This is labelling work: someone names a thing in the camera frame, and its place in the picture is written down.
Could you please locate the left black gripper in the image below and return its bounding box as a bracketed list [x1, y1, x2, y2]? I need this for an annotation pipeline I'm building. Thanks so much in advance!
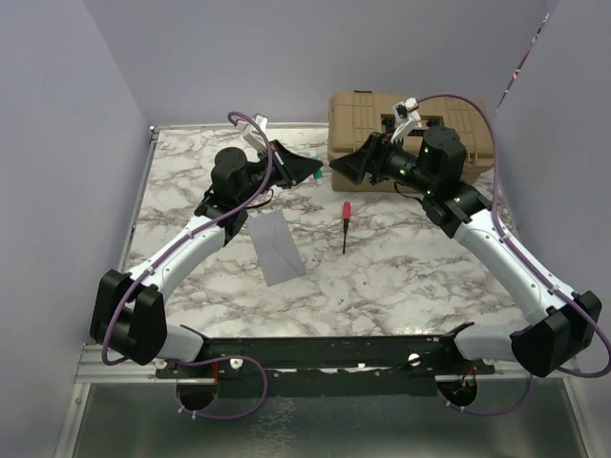
[238, 139, 322, 206]

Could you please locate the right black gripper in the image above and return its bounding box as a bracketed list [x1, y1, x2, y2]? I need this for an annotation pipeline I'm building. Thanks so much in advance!
[328, 129, 436, 196]

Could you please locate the green white glue stick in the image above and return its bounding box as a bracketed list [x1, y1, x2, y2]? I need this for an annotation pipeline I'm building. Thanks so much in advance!
[311, 155, 324, 185]

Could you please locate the grey envelope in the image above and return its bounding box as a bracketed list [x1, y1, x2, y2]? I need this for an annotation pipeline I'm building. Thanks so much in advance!
[247, 210, 306, 286]

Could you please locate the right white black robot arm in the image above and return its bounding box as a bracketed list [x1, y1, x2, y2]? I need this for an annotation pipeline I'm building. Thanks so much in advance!
[329, 126, 601, 377]

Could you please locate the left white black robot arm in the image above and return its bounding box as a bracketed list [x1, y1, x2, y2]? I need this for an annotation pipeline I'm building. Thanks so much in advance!
[90, 140, 323, 377]

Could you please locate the tan plastic tool case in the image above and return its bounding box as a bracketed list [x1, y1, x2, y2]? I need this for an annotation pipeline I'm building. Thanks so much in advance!
[327, 91, 495, 184]

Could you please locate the red handled screwdriver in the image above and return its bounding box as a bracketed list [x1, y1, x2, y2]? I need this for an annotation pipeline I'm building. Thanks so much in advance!
[342, 201, 351, 255]

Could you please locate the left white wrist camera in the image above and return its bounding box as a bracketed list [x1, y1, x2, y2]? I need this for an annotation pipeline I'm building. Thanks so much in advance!
[238, 114, 268, 153]

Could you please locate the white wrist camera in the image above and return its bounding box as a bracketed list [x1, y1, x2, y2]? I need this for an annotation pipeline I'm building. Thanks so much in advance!
[390, 97, 422, 143]
[238, 114, 268, 153]

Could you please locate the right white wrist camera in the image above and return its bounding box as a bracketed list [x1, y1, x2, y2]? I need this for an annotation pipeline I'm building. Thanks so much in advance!
[390, 97, 422, 143]

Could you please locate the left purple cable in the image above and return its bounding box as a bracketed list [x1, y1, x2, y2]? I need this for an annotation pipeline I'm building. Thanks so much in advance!
[99, 111, 276, 421]

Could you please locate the purple cable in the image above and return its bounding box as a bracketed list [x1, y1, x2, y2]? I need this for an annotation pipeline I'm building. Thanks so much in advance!
[414, 94, 611, 417]
[99, 111, 276, 421]

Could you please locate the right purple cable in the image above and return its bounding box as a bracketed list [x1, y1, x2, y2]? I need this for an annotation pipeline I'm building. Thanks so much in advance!
[414, 94, 611, 417]

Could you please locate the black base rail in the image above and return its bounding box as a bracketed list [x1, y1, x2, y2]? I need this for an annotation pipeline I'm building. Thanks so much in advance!
[156, 333, 495, 398]

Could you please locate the aluminium extrusion frame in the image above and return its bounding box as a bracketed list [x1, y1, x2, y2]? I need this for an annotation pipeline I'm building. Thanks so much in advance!
[71, 126, 581, 385]

